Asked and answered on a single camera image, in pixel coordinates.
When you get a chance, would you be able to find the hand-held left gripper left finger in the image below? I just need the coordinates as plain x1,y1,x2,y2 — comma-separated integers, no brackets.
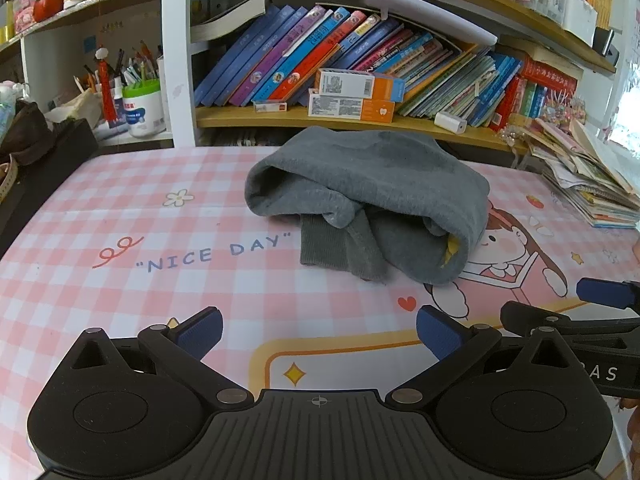
62,306,256,411

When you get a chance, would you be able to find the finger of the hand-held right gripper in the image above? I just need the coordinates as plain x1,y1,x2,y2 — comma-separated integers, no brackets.
500,301,640,338
575,276,640,311

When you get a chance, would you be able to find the thick dark book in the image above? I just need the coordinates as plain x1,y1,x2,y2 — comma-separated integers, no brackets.
190,0,268,43

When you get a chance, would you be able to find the orange white box blue end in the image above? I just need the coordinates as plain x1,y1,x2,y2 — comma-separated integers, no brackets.
314,67,407,103

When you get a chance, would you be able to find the bunch of pens and pencils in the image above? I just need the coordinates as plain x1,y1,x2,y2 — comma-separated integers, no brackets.
75,42,161,93

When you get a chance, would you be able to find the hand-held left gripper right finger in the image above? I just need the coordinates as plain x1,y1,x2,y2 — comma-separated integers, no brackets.
385,305,576,410

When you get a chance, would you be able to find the pile of loose booklets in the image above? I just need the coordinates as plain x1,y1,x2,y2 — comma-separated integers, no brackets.
525,117,640,231

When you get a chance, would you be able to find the red tassel ornament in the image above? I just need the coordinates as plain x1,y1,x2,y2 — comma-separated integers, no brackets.
95,47,121,128

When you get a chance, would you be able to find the white can green lid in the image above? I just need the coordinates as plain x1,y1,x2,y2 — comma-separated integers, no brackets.
121,80,167,138

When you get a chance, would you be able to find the grey knit sweater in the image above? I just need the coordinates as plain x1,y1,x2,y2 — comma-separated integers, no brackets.
244,126,491,286

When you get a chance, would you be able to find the white lamp bar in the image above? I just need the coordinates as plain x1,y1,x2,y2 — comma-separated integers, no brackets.
361,0,498,48

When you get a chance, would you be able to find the row of colourful books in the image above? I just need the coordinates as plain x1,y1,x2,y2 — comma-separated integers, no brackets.
192,4,583,131

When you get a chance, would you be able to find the pink checked table mat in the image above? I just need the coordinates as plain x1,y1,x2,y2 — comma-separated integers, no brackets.
0,146,640,480

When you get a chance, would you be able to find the brown bag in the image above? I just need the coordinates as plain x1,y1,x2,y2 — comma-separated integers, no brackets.
0,100,56,166

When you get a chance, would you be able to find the white plastic bag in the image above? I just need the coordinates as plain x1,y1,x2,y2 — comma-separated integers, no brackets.
45,89,101,123

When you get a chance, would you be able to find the orange white carton box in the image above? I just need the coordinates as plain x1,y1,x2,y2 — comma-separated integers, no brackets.
307,89,397,123

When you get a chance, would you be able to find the white shelf unit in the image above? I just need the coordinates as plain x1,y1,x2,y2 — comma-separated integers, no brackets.
0,0,211,150

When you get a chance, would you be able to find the row of thin magazines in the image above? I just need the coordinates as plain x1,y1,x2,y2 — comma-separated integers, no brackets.
202,127,301,148

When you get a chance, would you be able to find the wooden bookshelf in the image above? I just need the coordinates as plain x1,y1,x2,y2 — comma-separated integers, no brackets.
190,0,621,156

